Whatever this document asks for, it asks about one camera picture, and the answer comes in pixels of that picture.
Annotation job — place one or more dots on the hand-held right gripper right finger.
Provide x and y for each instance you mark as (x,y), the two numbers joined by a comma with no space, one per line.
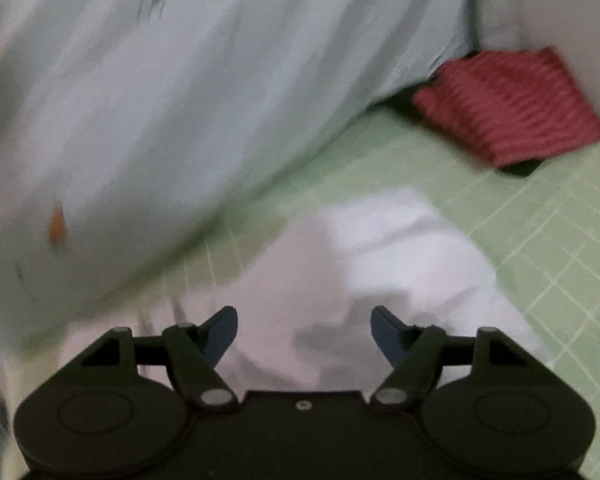
(387,332)

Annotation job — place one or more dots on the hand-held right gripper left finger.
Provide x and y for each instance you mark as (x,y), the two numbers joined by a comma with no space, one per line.
(220,332)

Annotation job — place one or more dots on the white garment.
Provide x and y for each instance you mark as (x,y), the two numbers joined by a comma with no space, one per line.
(370,270)

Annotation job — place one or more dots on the carrot print duvet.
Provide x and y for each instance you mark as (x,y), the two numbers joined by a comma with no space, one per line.
(180,110)

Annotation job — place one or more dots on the red striped folded garment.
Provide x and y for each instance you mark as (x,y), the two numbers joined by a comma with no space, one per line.
(505,105)

